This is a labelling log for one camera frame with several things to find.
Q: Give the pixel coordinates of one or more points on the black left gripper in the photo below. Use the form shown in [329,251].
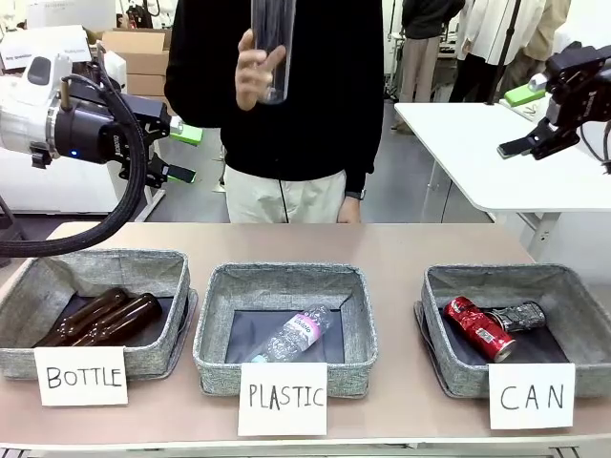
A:
[95,133]

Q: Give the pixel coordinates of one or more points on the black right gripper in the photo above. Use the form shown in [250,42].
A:
[582,81]

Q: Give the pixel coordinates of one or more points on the tall clear plastic cup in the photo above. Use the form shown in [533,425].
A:
[272,47]

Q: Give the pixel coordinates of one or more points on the brown glass bottle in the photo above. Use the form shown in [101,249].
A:
[90,312]
[129,317]

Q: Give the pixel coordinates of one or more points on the crushed silver can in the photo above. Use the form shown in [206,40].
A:
[522,315]

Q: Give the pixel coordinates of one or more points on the clear plastic water bottle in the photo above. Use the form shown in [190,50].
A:
[296,331]

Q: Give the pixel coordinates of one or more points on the crushed red can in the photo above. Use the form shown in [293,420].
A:
[477,326]

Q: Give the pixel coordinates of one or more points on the grey fabric basket plastic sign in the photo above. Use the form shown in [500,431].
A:
[215,334]

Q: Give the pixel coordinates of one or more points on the grey fabric basket bottle sign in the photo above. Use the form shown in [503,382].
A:
[153,362]

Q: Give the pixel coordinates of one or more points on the grey fabric basket can sign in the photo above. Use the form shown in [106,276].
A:
[458,377]

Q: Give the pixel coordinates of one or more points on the white paper sign CAN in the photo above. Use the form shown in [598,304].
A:
[531,396]

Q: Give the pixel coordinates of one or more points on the person's right hand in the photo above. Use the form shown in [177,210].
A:
[250,76]

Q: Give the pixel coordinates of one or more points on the person's left hand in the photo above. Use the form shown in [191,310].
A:
[351,212]

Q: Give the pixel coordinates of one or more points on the white background desk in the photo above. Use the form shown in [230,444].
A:
[153,205]

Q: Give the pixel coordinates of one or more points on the black tripod pole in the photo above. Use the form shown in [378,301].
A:
[506,47]

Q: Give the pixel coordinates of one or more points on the closed cardboard box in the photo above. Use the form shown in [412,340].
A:
[145,85]
[145,63]

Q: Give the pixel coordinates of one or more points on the background person tan jacket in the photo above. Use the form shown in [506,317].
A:
[544,33]

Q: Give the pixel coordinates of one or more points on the white table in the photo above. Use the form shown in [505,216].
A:
[453,143]

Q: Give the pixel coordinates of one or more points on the background person white shirt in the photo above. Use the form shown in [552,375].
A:
[482,38]

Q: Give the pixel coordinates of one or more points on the open cardboard box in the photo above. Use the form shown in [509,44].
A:
[138,42]

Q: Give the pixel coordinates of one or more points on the background person dark top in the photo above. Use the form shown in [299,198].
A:
[422,47]

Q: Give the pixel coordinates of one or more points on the person in black sweater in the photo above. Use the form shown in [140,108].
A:
[324,119]

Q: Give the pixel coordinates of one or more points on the dark wrist watch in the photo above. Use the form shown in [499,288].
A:
[355,194]

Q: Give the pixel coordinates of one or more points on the white printed box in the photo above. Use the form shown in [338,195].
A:
[43,43]

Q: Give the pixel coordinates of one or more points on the white paper sign BOTTLE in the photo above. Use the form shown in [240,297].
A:
[82,377]

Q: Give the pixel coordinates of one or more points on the white paper sign PLASTIC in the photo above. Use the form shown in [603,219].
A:
[282,398]

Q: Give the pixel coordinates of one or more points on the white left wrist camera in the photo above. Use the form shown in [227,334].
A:
[45,71]

